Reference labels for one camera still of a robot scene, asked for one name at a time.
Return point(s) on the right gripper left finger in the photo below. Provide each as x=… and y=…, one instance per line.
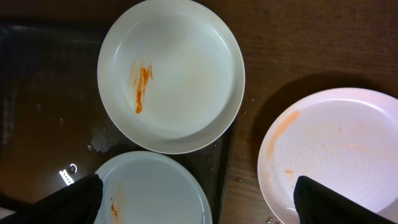
x=76, y=203

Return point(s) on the pale blue plate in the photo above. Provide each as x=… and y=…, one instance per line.
x=147, y=187

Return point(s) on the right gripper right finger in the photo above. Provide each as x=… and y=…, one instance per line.
x=317, y=204

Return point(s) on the brown plastic tray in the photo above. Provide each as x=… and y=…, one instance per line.
x=54, y=128

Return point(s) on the pink white plate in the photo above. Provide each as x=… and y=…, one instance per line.
x=343, y=138

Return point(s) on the cream white plate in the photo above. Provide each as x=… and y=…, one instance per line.
x=171, y=76

